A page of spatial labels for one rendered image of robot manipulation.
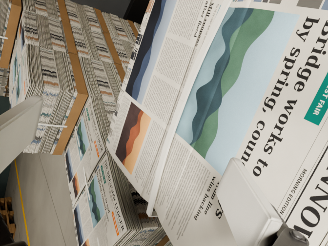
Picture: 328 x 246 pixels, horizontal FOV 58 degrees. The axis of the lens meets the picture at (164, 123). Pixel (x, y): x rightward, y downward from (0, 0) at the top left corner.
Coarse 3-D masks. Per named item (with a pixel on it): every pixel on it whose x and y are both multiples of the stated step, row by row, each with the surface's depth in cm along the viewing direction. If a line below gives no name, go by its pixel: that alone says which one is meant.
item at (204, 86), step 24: (216, 0) 33; (240, 0) 30; (240, 24) 29; (216, 48) 32; (216, 72) 31; (192, 96) 34; (168, 120) 37; (192, 120) 34; (192, 144) 33; (168, 168) 36; (144, 192) 40; (168, 192) 36
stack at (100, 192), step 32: (96, 32) 163; (96, 64) 140; (96, 96) 122; (96, 128) 109; (96, 160) 107; (96, 192) 103; (128, 192) 94; (96, 224) 100; (128, 224) 85; (160, 224) 91
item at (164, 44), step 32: (160, 0) 42; (192, 0) 36; (160, 32) 41; (192, 32) 35; (128, 64) 48; (160, 64) 40; (128, 96) 46; (160, 96) 39; (128, 128) 45; (160, 128) 39; (128, 160) 44
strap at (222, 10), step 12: (228, 0) 30; (216, 24) 31; (204, 48) 32; (192, 72) 32; (192, 84) 33; (180, 108) 33; (168, 132) 35; (168, 144) 35; (156, 180) 37; (156, 192) 37
